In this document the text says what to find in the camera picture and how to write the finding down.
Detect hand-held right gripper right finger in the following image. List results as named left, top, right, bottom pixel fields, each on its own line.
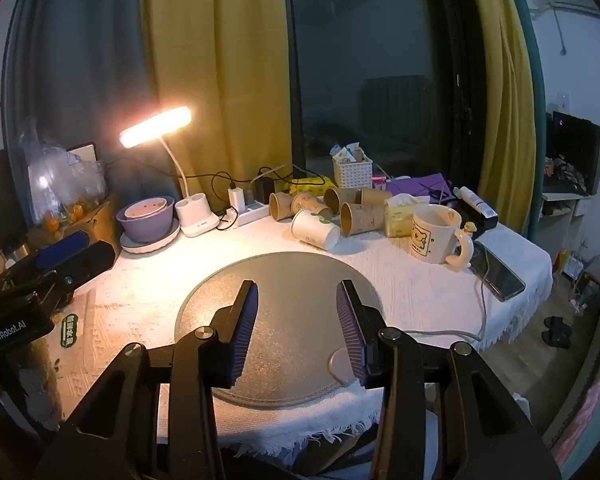
left=336, top=280, right=563, bottom=480

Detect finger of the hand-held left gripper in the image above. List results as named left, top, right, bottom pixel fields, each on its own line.
left=45, top=240, right=117, bottom=292
left=10, top=232, right=90, bottom=275

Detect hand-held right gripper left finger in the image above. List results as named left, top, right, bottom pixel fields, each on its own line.
left=32, top=280, right=259, bottom=480

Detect white paper cup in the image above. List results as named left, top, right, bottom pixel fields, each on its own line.
left=291, top=208, right=341, bottom=250

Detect brown paper cup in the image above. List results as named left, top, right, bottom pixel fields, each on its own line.
left=269, top=191, right=296, bottom=222
left=324, top=186, right=363, bottom=216
left=291, top=191, right=333, bottom=218
left=360, top=187, right=392, bottom=207
left=340, top=202, right=386, bottom=237

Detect cardboard box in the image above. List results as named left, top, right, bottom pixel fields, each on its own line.
left=27, top=195, right=123, bottom=257

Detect purple bowl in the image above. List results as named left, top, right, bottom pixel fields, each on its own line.
left=116, top=196, right=176, bottom=247

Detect white packet green label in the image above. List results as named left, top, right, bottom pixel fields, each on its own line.
left=50, top=289, right=101, bottom=376

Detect round grey mat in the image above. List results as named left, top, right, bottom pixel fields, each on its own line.
left=174, top=251, right=385, bottom=403

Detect pink bowl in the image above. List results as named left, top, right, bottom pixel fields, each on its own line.
left=127, top=198, right=169, bottom=219

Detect clear plastic bags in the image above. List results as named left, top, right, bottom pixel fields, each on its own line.
left=17, top=117, right=108, bottom=222

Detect white round plate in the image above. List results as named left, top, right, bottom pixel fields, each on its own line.
left=119, top=227, right=182, bottom=254

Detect white tablecloth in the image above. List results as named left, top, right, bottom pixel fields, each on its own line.
left=50, top=210, right=553, bottom=457

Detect white power strip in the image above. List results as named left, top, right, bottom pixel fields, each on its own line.
left=220, top=202, right=273, bottom=228

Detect yellow tissue pack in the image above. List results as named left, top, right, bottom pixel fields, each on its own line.
left=384, top=194, right=431, bottom=238

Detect white bear print mug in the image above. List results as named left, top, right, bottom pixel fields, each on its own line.
left=411, top=204, right=476, bottom=272

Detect black power adapter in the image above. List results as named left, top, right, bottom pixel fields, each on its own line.
left=255, top=175, right=277, bottom=206

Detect white desk lamp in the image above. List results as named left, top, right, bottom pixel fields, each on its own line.
left=119, top=106, right=222, bottom=238

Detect yellow green packet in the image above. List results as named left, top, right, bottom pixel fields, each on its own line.
left=287, top=177, right=332, bottom=197

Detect white plastic basket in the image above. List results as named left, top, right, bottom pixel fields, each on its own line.
left=333, top=152, right=374, bottom=189

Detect black smartphone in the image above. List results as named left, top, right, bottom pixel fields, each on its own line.
left=472, top=242, right=527, bottom=302

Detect purple pouch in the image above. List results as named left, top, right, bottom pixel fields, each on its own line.
left=385, top=173, right=456, bottom=206

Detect black long box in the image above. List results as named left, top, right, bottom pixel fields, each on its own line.
left=452, top=195, right=499, bottom=233

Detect white tube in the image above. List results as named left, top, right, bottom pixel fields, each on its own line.
left=452, top=186, right=498, bottom=218

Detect grey curtain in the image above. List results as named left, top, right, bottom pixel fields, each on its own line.
left=2, top=0, right=153, bottom=226

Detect yellow curtain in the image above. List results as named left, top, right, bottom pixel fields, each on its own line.
left=140, top=0, right=301, bottom=211
left=467, top=0, right=538, bottom=233

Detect white shelf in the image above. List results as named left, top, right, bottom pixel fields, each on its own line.
left=540, top=192, right=596, bottom=217

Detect dark glass window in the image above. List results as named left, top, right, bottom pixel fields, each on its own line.
left=285, top=0, right=481, bottom=186

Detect teal curtain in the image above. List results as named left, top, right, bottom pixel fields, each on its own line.
left=509, top=0, right=549, bottom=241

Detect grey charging cable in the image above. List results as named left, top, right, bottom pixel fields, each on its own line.
left=405, top=252, right=492, bottom=344

